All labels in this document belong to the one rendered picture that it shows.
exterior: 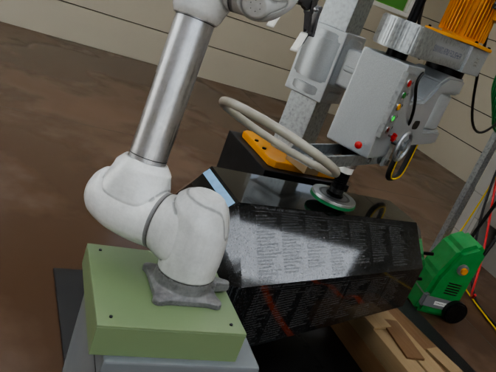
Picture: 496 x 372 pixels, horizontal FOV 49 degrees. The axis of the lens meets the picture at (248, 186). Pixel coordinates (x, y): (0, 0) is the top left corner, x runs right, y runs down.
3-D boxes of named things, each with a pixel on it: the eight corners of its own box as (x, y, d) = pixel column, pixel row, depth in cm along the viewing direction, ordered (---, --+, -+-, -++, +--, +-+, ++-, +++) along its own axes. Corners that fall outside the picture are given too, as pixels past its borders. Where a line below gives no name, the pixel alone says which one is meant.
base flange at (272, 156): (239, 134, 348) (241, 127, 346) (302, 147, 371) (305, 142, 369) (269, 167, 308) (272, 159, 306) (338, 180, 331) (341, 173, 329)
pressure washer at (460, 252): (438, 297, 410) (495, 196, 380) (460, 326, 378) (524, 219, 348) (398, 286, 402) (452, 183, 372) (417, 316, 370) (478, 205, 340)
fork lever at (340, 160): (354, 149, 269) (359, 140, 267) (387, 167, 259) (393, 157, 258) (279, 150, 213) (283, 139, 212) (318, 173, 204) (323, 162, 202)
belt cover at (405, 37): (432, 66, 301) (446, 37, 296) (474, 83, 289) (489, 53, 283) (356, 46, 225) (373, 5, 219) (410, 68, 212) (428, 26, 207)
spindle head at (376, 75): (357, 141, 270) (395, 54, 255) (395, 160, 259) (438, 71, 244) (322, 142, 242) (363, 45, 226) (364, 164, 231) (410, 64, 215)
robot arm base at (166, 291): (235, 311, 141) (242, 293, 140) (153, 305, 132) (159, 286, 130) (216, 273, 157) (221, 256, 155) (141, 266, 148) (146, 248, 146)
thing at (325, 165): (254, 135, 222) (257, 128, 222) (353, 192, 198) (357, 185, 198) (193, 85, 179) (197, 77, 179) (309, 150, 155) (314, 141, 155)
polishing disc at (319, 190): (356, 199, 260) (357, 197, 260) (353, 213, 241) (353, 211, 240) (315, 181, 263) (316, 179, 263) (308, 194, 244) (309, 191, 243)
